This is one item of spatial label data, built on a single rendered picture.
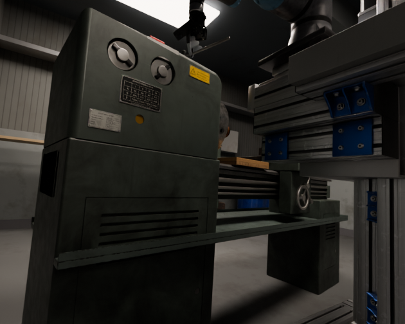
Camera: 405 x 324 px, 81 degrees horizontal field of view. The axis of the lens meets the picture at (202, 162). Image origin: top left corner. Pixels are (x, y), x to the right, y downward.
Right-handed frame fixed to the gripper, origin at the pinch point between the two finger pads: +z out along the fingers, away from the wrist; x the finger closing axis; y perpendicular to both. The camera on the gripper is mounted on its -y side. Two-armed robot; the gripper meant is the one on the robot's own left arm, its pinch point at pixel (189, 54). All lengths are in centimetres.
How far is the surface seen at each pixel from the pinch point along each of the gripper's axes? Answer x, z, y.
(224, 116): 14.0, 28.5, 14.9
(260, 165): 39, 51, 31
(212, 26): 211, -176, -61
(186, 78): -20.2, 22.8, 8.2
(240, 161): 23, 51, 22
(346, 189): 372, 58, 142
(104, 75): -47, 33, -7
